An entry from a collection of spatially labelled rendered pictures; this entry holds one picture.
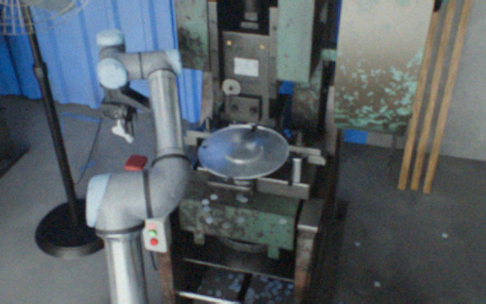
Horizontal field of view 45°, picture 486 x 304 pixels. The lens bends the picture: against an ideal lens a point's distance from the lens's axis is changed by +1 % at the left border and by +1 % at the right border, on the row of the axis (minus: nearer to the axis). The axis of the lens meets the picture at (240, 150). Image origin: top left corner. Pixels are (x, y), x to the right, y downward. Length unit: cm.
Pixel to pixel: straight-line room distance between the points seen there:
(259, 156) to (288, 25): 45
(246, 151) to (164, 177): 55
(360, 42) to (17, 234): 203
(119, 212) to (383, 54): 67
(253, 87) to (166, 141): 45
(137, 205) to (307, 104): 91
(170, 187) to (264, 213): 57
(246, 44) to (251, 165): 37
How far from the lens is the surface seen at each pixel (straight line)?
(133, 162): 187
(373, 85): 133
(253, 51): 170
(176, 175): 134
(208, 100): 221
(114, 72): 154
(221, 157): 182
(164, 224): 185
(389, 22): 125
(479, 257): 276
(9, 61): 382
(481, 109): 317
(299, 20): 158
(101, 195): 133
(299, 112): 207
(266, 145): 186
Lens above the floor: 187
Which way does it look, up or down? 36 degrees down
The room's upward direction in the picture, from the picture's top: 1 degrees counter-clockwise
